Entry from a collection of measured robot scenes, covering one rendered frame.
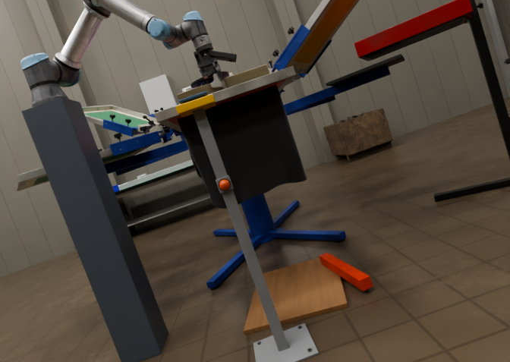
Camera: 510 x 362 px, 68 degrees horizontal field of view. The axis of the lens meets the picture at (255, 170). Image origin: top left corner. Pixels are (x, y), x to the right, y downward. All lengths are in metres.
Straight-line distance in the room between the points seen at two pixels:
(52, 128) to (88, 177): 0.25
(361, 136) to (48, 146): 4.42
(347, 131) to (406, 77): 1.97
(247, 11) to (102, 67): 2.55
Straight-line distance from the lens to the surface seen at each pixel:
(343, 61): 6.74
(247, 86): 1.53
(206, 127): 1.32
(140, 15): 1.66
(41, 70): 1.90
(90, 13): 1.94
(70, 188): 1.80
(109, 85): 6.80
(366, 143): 5.56
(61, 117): 1.80
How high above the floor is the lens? 0.76
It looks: 4 degrees down
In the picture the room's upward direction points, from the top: 19 degrees counter-clockwise
